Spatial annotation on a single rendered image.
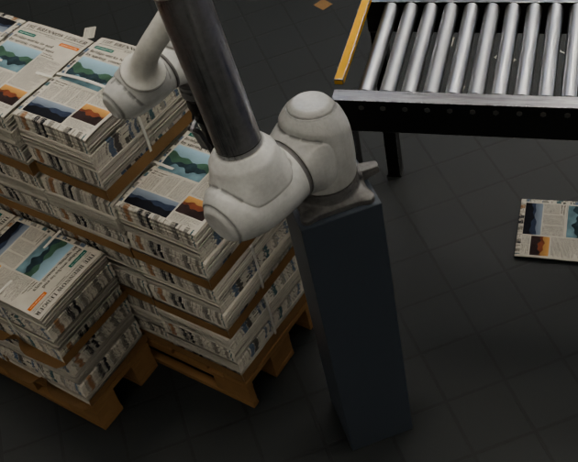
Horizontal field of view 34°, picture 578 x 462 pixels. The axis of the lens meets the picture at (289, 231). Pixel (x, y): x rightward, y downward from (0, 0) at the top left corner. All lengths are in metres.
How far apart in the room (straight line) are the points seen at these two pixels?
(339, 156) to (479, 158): 1.70
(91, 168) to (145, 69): 0.54
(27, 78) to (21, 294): 0.62
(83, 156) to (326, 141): 0.77
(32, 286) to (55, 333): 0.15
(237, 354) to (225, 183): 1.02
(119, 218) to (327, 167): 0.80
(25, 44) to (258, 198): 1.21
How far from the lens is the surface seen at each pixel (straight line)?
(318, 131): 2.03
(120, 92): 2.16
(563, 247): 3.41
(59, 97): 2.68
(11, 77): 2.84
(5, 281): 2.91
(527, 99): 2.75
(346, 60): 2.92
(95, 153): 2.55
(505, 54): 2.92
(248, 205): 1.96
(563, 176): 3.67
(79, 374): 3.00
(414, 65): 2.90
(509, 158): 3.74
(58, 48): 2.88
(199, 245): 2.51
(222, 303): 2.71
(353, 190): 2.19
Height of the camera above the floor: 2.56
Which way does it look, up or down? 46 degrees down
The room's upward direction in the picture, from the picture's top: 14 degrees counter-clockwise
